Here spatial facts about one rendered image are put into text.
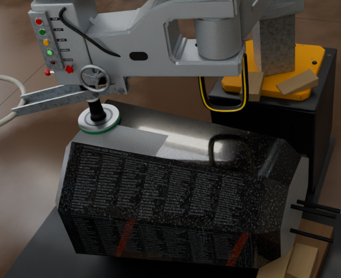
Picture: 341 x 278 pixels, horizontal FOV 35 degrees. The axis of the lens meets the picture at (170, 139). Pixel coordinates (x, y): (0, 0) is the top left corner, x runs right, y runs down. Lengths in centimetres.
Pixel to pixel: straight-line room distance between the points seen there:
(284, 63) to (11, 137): 229
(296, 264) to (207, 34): 127
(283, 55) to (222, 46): 81
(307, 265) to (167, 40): 132
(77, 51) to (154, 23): 39
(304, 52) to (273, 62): 28
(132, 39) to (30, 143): 211
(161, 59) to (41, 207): 172
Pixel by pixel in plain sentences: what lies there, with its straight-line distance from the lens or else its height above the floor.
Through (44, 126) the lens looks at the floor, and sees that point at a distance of 434.
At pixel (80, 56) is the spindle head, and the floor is 133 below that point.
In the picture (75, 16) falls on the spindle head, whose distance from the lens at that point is 231.
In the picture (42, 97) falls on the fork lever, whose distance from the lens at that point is 287.
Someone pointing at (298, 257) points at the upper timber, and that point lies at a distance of 284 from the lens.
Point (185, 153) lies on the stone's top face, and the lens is 246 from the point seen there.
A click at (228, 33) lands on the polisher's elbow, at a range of 221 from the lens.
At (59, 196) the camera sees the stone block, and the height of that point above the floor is 66.
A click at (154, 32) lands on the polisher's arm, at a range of 224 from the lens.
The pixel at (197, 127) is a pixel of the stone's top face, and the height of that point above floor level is 87.
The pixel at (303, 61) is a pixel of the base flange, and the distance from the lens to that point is 314.
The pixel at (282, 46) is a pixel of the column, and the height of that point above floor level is 96.
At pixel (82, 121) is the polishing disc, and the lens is 275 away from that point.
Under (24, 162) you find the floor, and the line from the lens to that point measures 407.
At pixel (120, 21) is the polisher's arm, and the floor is 144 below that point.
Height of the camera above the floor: 253
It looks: 41 degrees down
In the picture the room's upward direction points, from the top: 11 degrees counter-clockwise
